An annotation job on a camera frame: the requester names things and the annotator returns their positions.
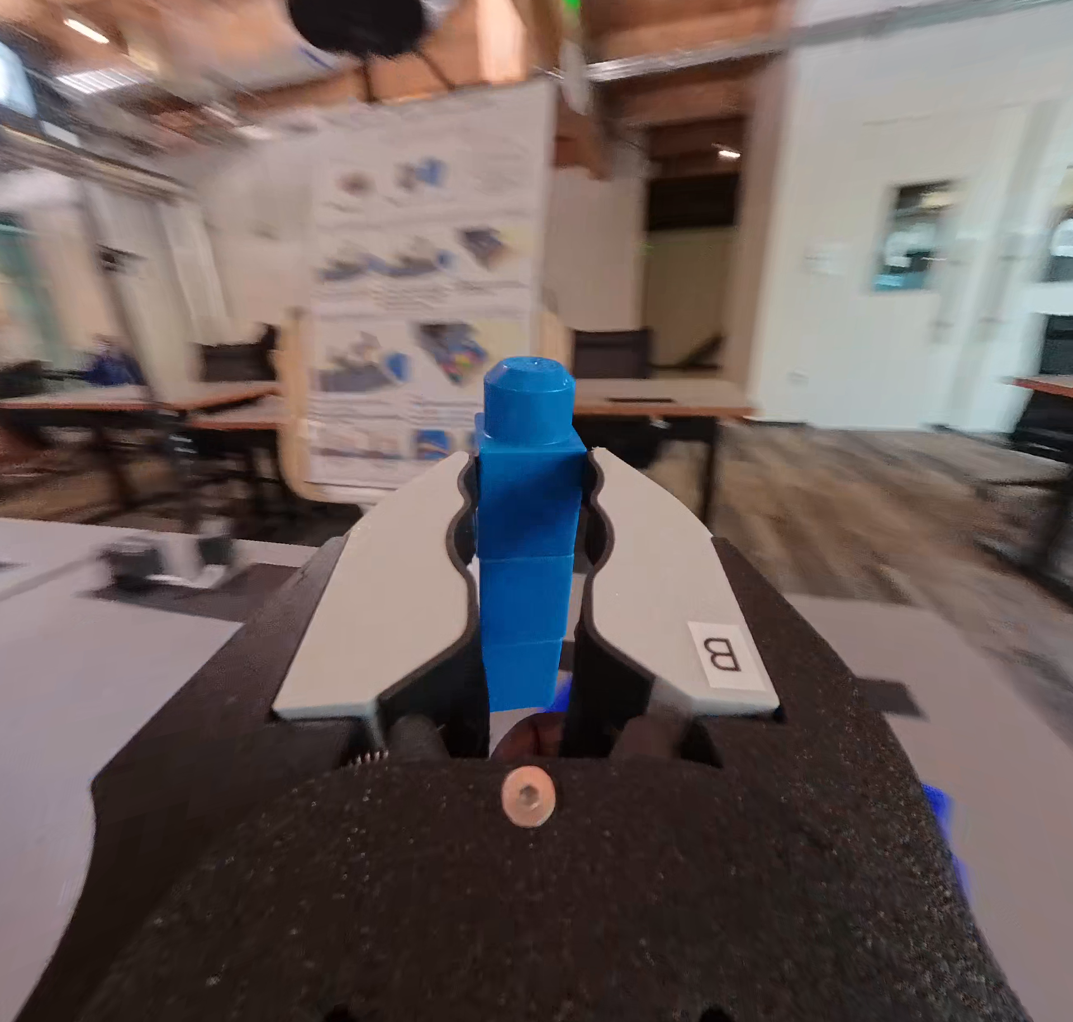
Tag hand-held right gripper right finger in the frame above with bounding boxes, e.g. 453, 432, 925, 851
582, 448, 782, 717

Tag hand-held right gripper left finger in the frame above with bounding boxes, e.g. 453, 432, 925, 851
270, 452, 481, 750

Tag blue mega block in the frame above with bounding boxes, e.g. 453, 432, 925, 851
473, 356, 588, 560
485, 638, 564, 715
478, 554, 581, 646

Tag person's right hand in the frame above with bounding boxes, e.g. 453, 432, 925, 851
493, 714, 567, 760

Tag wood-edged desk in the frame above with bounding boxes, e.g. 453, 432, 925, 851
1001, 372, 1073, 453
570, 377, 759, 529
180, 402, 290, 503
0, 381, 282, 487

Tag black office chair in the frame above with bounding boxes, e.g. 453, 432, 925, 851
194, 325, 279, 384
572, 328, 655, 381

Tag black and white device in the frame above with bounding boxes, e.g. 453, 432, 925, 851
99, 527, 240, 597

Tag instruction poster on wooden board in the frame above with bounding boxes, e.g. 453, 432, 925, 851
281, 82, 558, 503

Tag framed window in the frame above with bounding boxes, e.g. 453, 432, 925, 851
870, 180, 958, 294

